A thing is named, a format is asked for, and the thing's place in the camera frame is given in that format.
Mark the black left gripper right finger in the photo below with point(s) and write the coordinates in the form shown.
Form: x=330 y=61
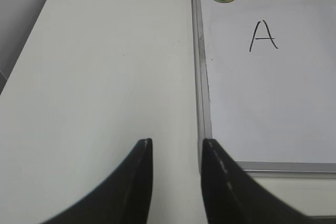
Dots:
x=230 y=195

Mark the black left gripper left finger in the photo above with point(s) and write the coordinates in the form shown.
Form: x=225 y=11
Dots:
x=123 y=197

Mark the aluminium framed whiteboard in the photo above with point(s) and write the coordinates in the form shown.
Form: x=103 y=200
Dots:
x=265 y=83

